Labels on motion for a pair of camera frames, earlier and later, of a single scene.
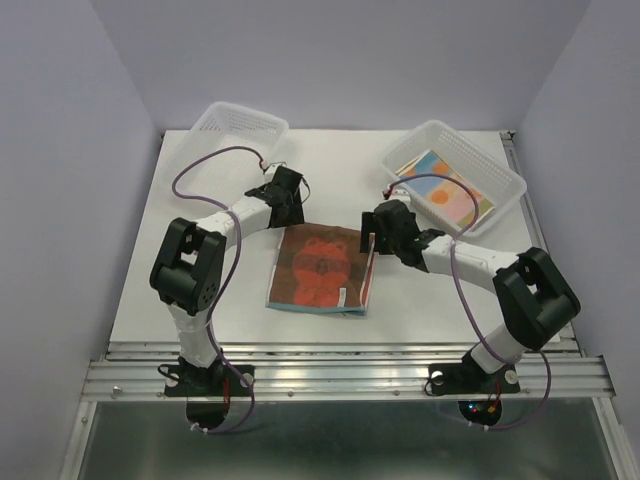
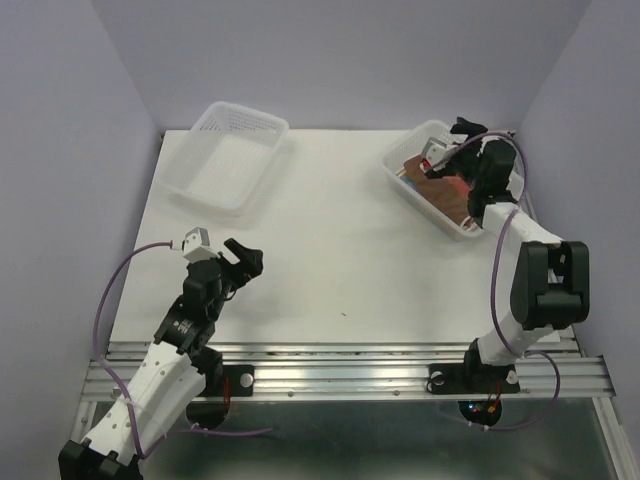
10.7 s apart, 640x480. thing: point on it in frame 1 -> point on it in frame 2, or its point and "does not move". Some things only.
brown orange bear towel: x=319 y=268 -> x=448 y=194
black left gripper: x=294 y=214 -> x=250 y=260
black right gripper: x=370 y=223 -> x=438 y=171
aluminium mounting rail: x=341 y=371 does not move
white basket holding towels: x=226 y=175 does not move
